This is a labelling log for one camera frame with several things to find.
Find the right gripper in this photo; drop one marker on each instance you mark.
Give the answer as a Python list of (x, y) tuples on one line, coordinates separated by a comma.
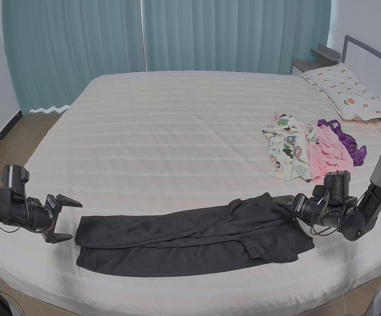
[(310, 211)]

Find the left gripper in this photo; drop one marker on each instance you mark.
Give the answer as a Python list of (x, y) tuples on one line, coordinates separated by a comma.
[(42, 216)]

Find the black T-shirt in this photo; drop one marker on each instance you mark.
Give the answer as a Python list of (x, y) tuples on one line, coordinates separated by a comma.
[(177, 235)]

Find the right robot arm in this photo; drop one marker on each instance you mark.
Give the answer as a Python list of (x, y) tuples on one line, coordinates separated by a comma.
[(337, 186)]

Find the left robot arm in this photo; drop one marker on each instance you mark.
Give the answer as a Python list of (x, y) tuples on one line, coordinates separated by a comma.
[(14, 178)]

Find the bed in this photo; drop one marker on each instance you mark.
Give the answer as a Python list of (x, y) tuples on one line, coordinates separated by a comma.
[(164, 117)]

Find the white printed pyjama top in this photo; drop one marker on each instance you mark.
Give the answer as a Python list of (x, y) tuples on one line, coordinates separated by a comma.
[(286, 150)]

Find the pink garment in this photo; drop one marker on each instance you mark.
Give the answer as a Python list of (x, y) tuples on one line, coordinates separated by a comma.
[(328, 156)]

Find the purple garment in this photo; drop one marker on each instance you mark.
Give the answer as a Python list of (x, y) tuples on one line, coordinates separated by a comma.
[(351, 143)]

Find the white printed pillow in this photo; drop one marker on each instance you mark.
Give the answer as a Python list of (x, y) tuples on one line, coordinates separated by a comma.
[(345, 89)]

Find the grey bedside table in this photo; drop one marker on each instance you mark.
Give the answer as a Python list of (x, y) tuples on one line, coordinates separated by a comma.
[(304, 66)]

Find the blue-green curtain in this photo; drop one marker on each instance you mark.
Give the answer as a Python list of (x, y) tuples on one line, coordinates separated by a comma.
[(236, 21), (75, 38)]

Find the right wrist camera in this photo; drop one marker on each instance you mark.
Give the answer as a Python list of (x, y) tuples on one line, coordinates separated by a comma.
[(318, 192)]

